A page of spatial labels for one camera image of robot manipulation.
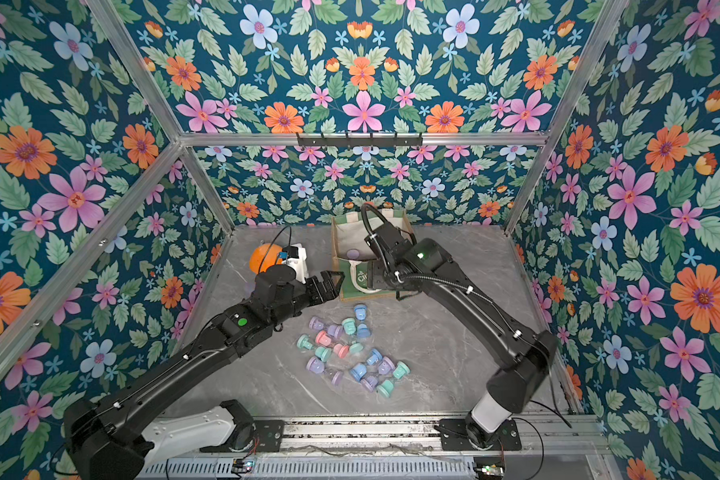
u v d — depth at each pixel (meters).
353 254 0.99
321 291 0.64
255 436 0.73
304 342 0.88
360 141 0.93
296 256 0.66
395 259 0.53
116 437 0.39
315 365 0.82
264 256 1.01
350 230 0.96
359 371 0.82
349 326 0.90
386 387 0.79
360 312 0.94
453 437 0.72
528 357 0.41
